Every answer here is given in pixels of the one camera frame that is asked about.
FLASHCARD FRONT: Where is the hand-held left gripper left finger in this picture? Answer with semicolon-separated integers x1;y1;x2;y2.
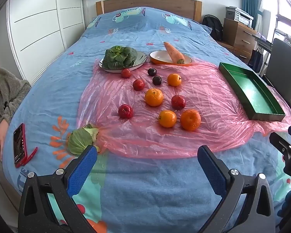
18;145;98;233

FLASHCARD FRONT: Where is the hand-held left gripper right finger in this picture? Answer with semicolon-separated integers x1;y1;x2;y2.
197;145;275;233

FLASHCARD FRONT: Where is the orange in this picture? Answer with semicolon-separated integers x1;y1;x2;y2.
180;109;202;131
167;73;182;87
145;88;164;107
158;110;177;128

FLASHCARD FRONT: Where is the green rectangular tray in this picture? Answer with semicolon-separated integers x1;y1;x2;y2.
219;62;286;121

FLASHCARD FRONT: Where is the small red apple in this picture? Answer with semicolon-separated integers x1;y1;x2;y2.
118;104;133;119
171;95;186;110
133;79;146;91

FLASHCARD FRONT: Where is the green cabbage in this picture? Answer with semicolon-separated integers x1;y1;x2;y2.
67;124;100;155

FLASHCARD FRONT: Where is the pink plastic sheet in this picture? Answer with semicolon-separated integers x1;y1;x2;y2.
76;58;291;159

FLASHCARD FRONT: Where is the grey chair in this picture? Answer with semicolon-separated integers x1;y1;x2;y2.
265;38;291;107

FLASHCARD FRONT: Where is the red smartphone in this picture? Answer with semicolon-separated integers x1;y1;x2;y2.
13;123;28;168

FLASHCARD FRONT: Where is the dark blue bag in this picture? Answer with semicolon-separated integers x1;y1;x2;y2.
247;47;263;73

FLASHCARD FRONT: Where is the desk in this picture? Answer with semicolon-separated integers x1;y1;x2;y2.
255;35;273;51

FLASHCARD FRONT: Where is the wooden dresser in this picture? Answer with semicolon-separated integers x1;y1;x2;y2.
217;18;257;63

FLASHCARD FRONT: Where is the bok choy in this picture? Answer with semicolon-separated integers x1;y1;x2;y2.
102;46;138;70

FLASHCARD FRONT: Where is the carrot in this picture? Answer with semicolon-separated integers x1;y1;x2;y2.
163;42;185;64

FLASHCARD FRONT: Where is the orange-rimmed white plate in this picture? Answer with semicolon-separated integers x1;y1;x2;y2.
149;50;192;66

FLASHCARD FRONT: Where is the patterned white plate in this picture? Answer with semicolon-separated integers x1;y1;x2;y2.
99;50;148;73

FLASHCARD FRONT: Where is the white printer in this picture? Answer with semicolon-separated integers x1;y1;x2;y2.
225;7;254;27

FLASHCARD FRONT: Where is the black backpack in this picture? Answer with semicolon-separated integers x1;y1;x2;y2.
202;15;223;42

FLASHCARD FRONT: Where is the white wardrobe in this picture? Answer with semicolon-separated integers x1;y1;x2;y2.
6;0;86;85

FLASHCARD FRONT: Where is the wooden headboard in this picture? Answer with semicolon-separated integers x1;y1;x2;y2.
95;0;202;21

